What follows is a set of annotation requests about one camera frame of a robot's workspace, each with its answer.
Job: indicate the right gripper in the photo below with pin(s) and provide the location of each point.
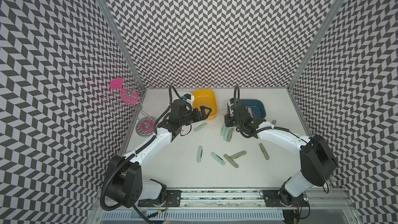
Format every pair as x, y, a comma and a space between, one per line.
228, 119

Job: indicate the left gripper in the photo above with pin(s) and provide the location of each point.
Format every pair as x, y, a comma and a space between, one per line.
198, 116

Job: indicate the yellow storage box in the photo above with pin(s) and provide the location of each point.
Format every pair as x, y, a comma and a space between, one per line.
207, 98

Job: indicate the dark teal storage box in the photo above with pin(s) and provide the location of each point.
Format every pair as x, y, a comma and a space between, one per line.
257, 107

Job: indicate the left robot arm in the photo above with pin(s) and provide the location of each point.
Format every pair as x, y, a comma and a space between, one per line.
123, 184

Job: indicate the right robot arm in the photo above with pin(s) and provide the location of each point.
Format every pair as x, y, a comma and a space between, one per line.
317, 160

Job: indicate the mint fruit knife far left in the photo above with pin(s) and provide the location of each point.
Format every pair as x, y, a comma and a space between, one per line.
200, 127

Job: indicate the mint fruit knife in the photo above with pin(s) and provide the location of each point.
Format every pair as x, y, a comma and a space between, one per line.
200, 127
225, 135
199, 154
218, 158
223, 130

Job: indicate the white storage box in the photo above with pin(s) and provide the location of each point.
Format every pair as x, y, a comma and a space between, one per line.
180, 93

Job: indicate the mint fruit knife upper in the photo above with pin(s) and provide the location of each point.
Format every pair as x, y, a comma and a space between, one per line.
223, 130

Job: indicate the mint fruit knife middle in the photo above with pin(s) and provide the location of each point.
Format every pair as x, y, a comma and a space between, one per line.
225, 135

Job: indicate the olive fruit knife angled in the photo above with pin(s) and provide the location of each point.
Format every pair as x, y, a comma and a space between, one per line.
238, 154

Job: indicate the mint fruit knife lower left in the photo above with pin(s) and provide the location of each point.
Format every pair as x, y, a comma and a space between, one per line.
199, 154

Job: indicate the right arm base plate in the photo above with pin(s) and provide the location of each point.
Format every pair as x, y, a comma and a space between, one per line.
277, 198

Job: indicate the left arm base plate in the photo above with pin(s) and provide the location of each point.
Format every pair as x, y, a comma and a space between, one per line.
171, 198

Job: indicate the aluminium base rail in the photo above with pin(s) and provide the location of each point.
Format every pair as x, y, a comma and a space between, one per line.
250, 198

